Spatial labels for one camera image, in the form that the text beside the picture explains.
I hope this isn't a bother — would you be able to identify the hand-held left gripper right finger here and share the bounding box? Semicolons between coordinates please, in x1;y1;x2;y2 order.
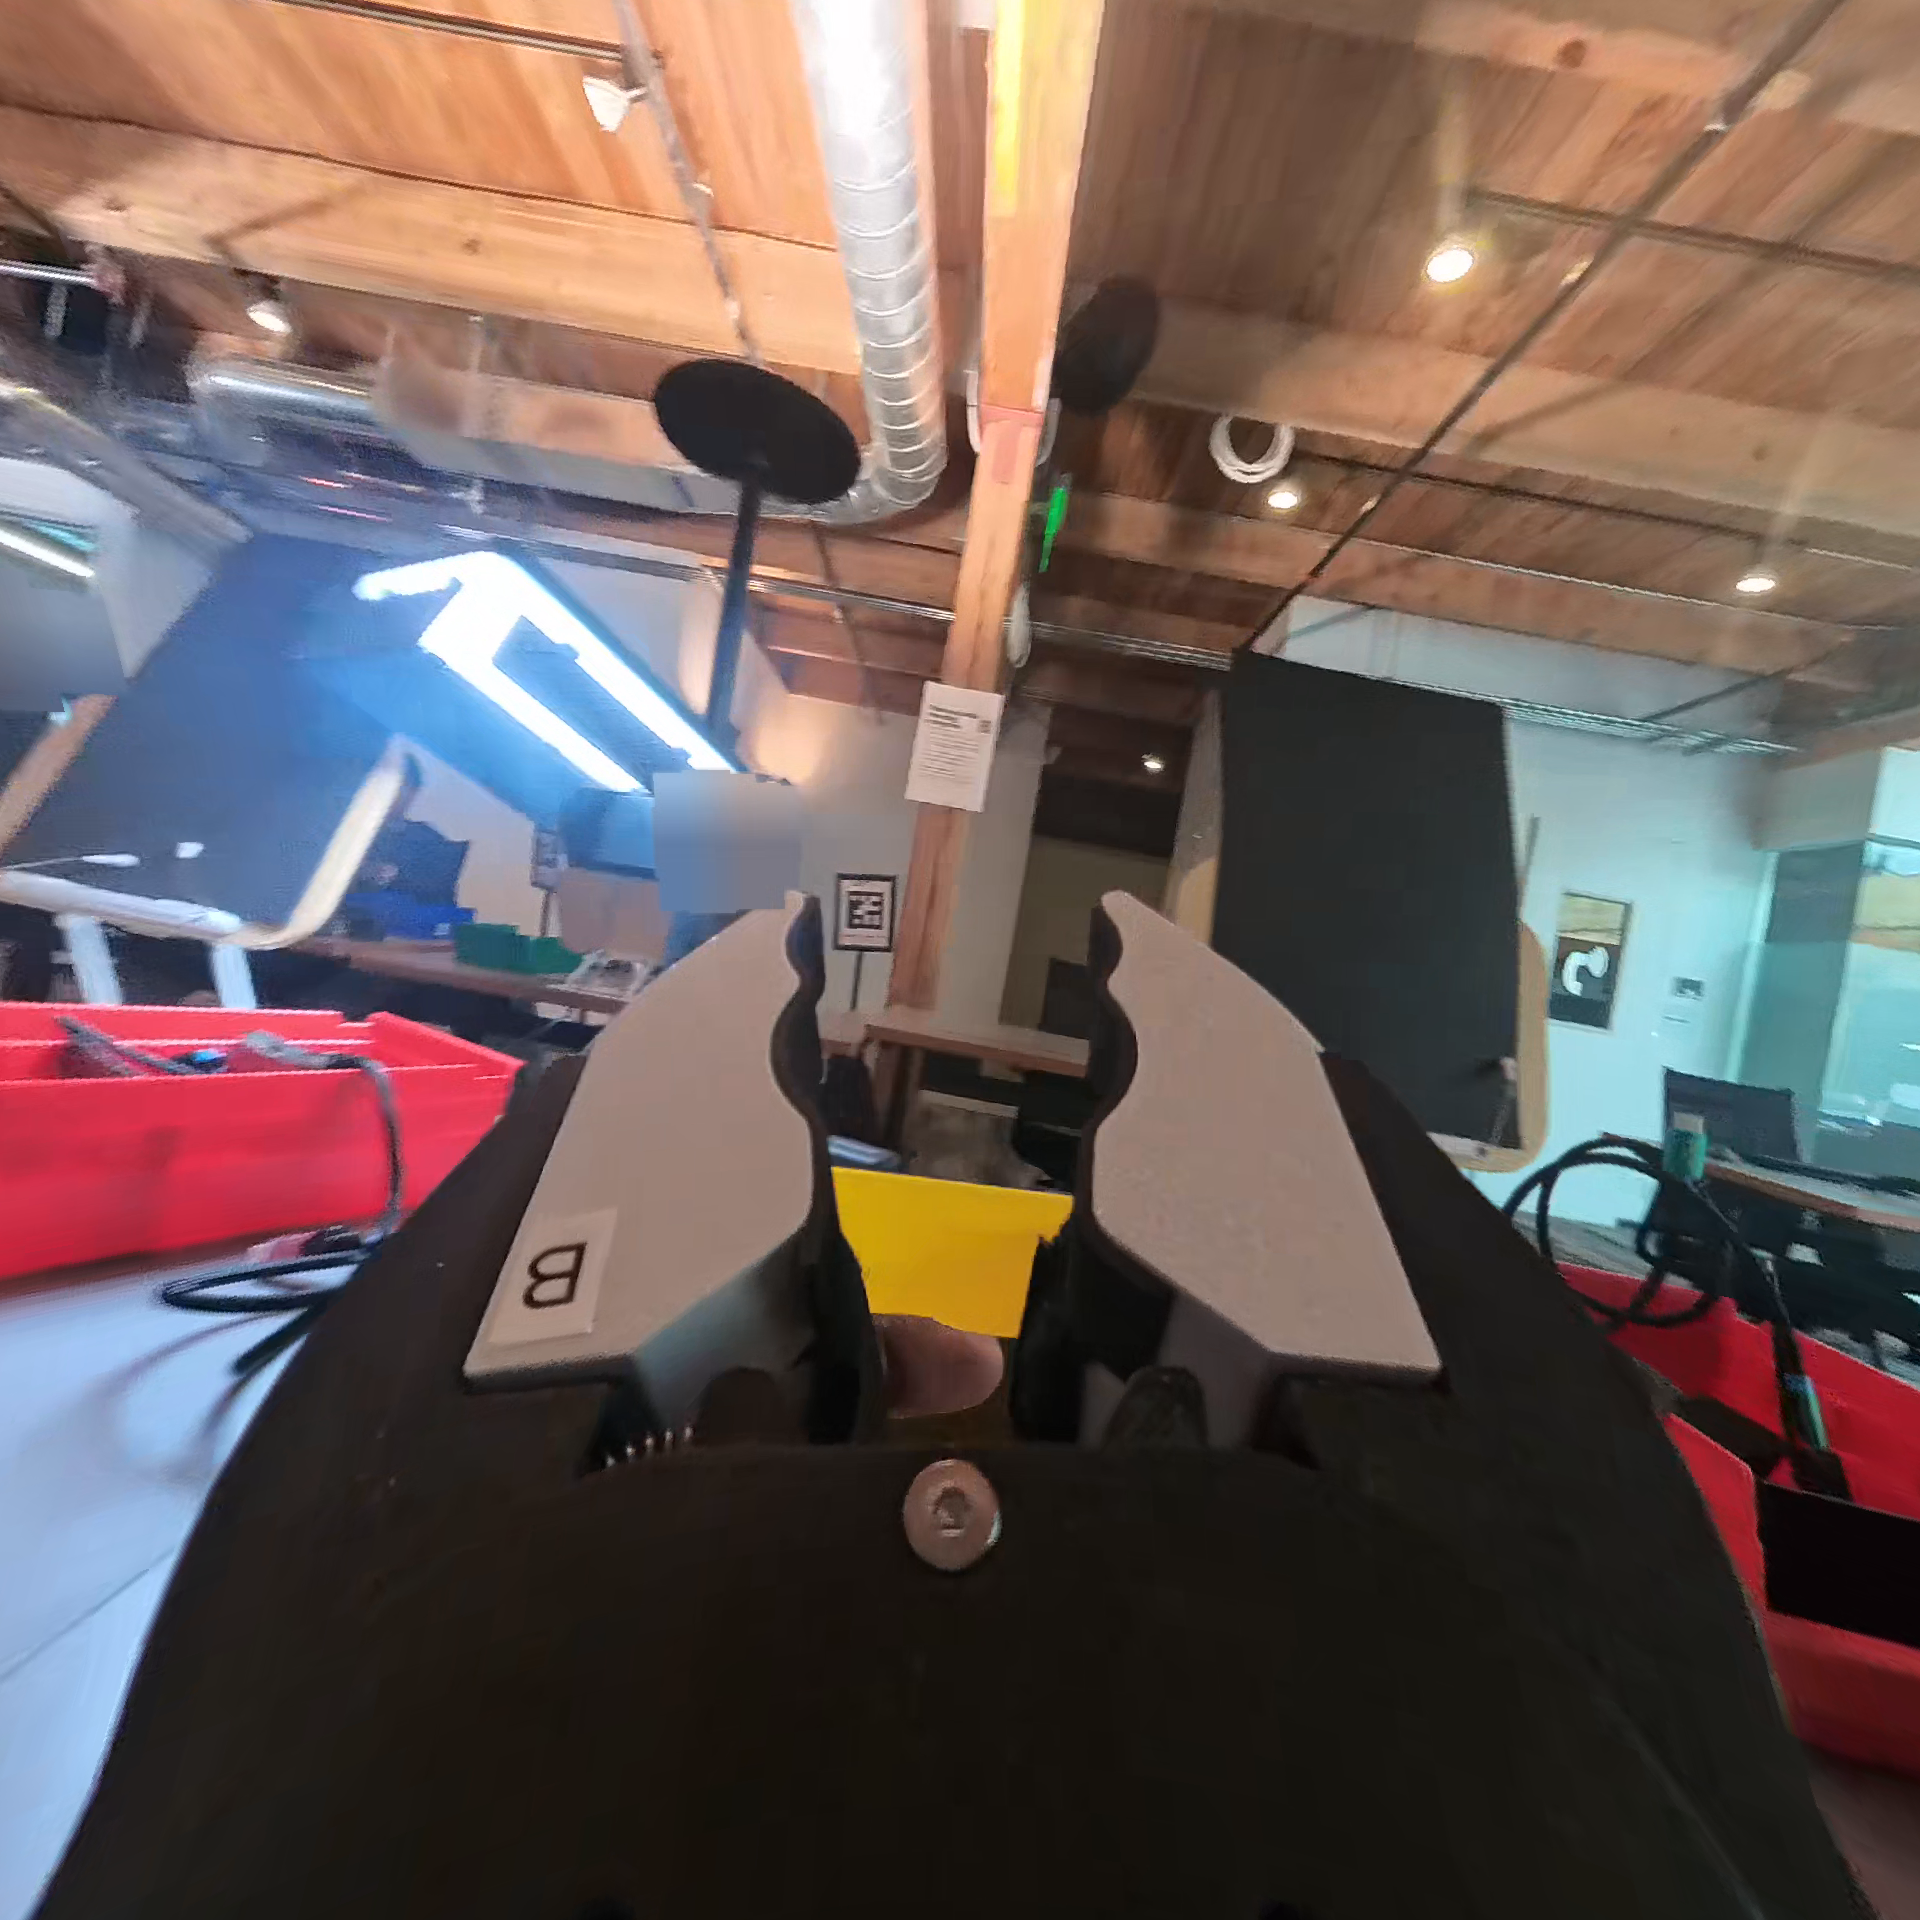
1012;892;1444;1433

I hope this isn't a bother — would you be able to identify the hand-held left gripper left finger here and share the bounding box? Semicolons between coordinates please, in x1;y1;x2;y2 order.
464;892;886;1444

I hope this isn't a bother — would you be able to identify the yellow plastic bin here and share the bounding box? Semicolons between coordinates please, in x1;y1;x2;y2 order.
830;1168;1073;1339

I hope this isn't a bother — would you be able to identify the red plastic bin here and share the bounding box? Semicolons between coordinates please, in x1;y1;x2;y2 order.
0;1002;528;1287
1559;1259;1920;1783

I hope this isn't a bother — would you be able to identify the person's left hand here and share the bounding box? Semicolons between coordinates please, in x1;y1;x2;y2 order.
878;1316;1008;1419

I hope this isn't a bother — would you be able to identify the green plastic bin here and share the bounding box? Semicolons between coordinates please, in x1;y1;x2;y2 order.
454;922;584;982

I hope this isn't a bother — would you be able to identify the tall black panel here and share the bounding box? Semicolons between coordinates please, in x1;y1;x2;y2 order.
1171;652;1549;1175

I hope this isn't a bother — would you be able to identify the white paper notice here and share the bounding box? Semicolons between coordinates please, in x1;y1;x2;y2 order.
902;690;1004;817

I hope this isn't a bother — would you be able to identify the black computer monitor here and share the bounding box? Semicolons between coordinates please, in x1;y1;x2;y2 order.
1661;1067;1800;1168

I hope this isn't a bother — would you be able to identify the LED light panel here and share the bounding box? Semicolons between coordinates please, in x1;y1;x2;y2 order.
351;546;740;798

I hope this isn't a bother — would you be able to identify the black panel with wooden rim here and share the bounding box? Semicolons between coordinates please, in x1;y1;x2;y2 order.
0;538;425;954

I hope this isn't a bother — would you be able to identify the black bin divider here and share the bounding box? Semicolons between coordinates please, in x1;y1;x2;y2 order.
1756;1482;1920;1633

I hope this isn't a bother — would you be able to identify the black round disc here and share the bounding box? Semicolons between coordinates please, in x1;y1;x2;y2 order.
1048;278;1160;417

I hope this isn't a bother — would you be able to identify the thin black cable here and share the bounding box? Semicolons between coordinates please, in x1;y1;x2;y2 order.
157;1050;408;1369

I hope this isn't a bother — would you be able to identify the wall poster with phone icon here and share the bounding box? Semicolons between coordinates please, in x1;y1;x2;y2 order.
1547;892;1633;1034

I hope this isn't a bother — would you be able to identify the black braided HDMI cable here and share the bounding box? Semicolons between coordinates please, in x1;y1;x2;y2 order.
1499;1119;1849;1497

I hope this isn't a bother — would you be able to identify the silver ventilation duct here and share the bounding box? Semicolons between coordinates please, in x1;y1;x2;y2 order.
790;0;951;523

